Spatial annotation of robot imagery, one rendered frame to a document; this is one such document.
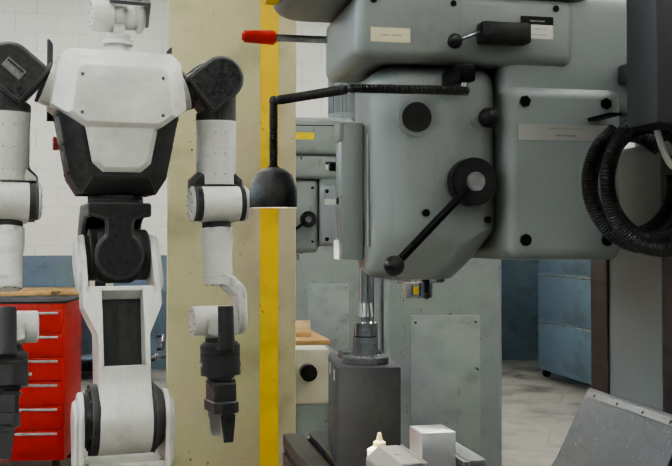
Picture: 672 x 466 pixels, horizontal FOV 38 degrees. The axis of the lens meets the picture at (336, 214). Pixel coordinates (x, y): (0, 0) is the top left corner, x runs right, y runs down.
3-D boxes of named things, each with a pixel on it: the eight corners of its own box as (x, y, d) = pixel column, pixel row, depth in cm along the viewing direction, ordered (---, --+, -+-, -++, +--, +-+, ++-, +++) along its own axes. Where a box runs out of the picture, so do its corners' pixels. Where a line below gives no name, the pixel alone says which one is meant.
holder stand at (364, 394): (336, 468, 181) (336, 360, 181) (327, 443, 203) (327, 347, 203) (401, 467, 182) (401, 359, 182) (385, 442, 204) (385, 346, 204)
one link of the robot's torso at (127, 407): (76, 462, 199) (70, 247, 215) (162, 455, 205) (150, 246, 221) (83, 451, 186) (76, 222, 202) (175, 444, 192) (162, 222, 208)
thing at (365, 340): (380, 356, 186) (380, 327, 186) (356, 357, 185) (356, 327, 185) (374, 353, 191) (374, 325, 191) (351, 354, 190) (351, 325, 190)
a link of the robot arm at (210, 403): (192, 408, 219) (191, 355, 220) (233, 405, 223) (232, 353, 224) (205, 415, 208) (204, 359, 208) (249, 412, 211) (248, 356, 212)
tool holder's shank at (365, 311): (375, 322, 187) (375, 263, 187) (359, 322, 186) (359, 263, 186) (371, 320, 190) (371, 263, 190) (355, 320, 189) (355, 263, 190)
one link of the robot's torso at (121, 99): (28, 201, 222) (29, 45, 223) (176, 203, 234) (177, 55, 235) (36, 197, 194) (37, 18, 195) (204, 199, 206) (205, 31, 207)
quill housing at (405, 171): (377, 281, 141) (376, 60, 142) (346, 276, 161) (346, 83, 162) (501, 280, 145) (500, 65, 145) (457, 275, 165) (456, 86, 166)
